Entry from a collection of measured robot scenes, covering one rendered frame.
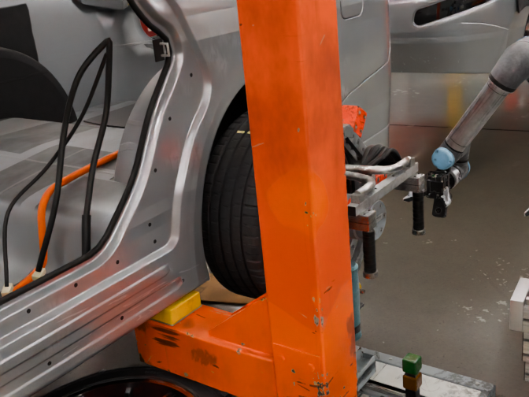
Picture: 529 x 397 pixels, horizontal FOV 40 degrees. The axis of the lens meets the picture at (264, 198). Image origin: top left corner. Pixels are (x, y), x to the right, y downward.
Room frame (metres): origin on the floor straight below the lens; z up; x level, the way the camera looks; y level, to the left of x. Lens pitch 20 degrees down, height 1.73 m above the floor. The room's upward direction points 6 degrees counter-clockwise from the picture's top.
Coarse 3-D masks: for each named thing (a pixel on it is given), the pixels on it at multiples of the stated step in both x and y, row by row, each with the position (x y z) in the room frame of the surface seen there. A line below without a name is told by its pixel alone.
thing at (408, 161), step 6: (408, 156) 2.20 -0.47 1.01; (402, 162) 2.15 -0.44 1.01; (408, 162) 2.17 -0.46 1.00; (414, 162) 2.20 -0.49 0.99; (348, 168) 2.16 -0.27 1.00; (354, 168) 2.15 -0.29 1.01; (360, 168) 2.14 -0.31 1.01; (366, 168) 2.13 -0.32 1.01; (372, 168) 2.13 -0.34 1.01; (378, 168) 2.12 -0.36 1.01; (384, 168) 2.11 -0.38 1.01; (390, 168) 2.11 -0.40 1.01; (396, 168) 2.12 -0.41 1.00; (402, 168) 2.14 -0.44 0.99; (378, 174) 2.12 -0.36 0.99
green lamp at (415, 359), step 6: (408, 354) 1.62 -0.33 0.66; (414, 354) 1.62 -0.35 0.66; (402, 360) 1.60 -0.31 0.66; (408, 360) 1.60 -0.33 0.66; (414, 360) 1.59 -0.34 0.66; (420, 360) 1.60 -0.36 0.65; (402, 366) 1.60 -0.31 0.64; (408, 366) 1.59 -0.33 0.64; (414, 366) 1.58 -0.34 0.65; (420, 366) 1.60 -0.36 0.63; (408, 372) 1.59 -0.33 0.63; (414, 372) 1.58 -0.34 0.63
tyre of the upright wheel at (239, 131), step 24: (240, 120) 2.27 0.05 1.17; (216, 144) 2.21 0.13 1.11; (240, 144) 2.15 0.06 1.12; (216, 168) 2.14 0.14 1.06; (240, 168) 2.09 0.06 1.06; (216, 192) 2.08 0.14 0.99; (240, 192) 2.04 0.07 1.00; (216, 216) 2.06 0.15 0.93; (240, 216) 2.01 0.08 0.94; (216, 240) 2.05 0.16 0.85; (240, 240) 2.00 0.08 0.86; (216, 264) 2.09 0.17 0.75; (240, 264) 2.01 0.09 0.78; (240, 288) 2.11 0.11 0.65; (264, 288) 2.00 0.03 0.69
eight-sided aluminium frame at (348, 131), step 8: (344, 128) 2.23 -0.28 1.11; (352, 128) 2.27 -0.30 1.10; (344, 136) 2.23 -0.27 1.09; (352, 136) 2.27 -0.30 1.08; (344, 144) 2.31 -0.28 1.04; (352, 144) 2.28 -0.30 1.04; (360, 144) 2.31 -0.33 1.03; (352, 152) 2.35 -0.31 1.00; (360, 152) 2.31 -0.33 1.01; (352, 160) 2.38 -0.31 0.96; (360, 160) 2.37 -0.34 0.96; (360, 184) 2.39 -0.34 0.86; (352, 240) 2.33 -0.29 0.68; (360, 240) 2.31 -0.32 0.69; (352, 248) 2.32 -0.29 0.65; (360, 248) 2.29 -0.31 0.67; (352, 256) 2.32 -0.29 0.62; (360, 256) 2.28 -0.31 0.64; (360, 264) 2.28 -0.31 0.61
